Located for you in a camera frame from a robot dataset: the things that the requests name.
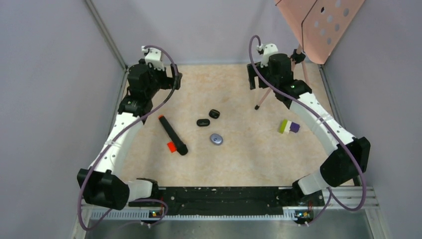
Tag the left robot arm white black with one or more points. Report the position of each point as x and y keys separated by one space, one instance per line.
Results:
x=100 y=184

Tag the grey oval pebble case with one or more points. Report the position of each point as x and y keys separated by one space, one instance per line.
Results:
x=216 y=139

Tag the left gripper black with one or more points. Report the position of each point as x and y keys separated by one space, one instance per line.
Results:
x=169 y=82

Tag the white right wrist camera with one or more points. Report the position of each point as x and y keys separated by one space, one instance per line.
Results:
x=266 y=51

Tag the pink tripod stand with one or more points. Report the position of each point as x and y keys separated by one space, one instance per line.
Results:
x=280 y=74

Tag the black oval case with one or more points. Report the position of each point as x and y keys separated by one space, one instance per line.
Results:
x=203 y=122

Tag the black cylinder orange ends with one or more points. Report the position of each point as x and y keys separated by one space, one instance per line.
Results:
x=176 y=144

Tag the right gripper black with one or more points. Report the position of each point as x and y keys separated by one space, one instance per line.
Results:
x=252 y=73

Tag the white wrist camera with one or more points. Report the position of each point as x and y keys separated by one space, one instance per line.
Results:
x=153 y=58
x=266 y=51

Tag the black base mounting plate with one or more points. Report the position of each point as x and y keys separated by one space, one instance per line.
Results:
x=230 y=201

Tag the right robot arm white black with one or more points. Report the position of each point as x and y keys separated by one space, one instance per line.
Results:
x=338 y=168

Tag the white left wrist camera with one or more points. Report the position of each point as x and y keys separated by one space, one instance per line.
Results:
x=153 y=58

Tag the green white purple block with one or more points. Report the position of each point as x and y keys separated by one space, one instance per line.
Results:
x=288 y=126

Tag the pink perforated board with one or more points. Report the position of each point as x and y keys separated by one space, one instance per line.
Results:
x=318 y=25

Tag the black glossy earbud charging case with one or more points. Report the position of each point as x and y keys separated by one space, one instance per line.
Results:
x=213 y=113

